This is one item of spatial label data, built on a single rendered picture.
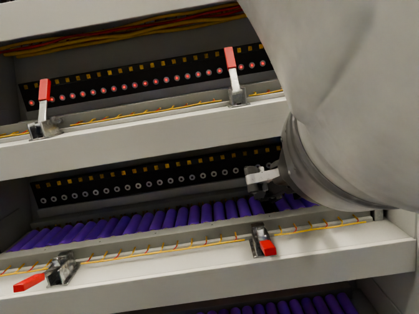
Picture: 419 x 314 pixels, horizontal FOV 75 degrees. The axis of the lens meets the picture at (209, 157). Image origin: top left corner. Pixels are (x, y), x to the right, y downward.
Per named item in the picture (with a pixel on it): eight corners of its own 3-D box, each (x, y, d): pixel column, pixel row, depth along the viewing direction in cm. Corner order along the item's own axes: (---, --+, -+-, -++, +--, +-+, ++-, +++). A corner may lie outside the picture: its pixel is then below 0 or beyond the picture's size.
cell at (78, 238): (98, 229, 49) (81, 250, 42) (88, 230, 49) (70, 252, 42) (95, 220, 48) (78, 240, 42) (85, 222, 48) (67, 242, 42)
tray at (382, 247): (416, 271, 34) (418, 200, 31) (-54, 337, 36) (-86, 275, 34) (340, 203, 53) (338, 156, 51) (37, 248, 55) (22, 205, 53)
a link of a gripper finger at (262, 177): (318, 177, 24) (259, 185, 23) (294, 187, 29) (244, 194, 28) (312, 151, 24) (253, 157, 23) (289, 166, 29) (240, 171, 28)
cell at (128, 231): (143, 222, 48) (133, 243, 42) (133, 223, 48) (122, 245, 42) (141, 213, 48) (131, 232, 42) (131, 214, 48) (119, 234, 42)
